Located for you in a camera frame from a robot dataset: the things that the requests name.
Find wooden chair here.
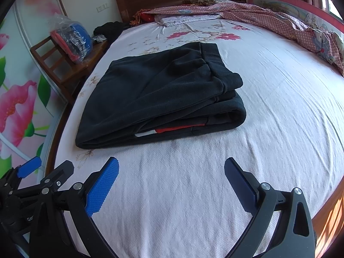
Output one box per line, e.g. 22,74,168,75
29,36,109,105

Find floral wardrobe door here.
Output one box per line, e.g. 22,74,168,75
0,0,69,171

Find pink bed guard rail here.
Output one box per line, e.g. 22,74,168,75
247,0,344,61

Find folded pale floral cloth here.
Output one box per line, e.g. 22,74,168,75
157,14,224,28

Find pink patterned quilt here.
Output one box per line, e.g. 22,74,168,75
134,0,344,76

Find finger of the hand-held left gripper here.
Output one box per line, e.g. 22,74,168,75
0,157,42,194
40,160,75,192

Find bed with floral sheet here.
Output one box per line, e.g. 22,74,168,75
44,1,344,258

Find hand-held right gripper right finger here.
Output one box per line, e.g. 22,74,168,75
224,157,315,258

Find red tasselled pillow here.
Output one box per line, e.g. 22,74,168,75
130,9,157,26

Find window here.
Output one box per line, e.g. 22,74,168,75
319,0,344,20

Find black clothes pile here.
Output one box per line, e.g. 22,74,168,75
93,21,131,43

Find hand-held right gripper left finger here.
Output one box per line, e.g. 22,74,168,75
29,157,120,258

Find plastic bag of clothes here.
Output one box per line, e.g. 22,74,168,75
49,14,94,63

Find black pants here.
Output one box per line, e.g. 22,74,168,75
75,42,248,149

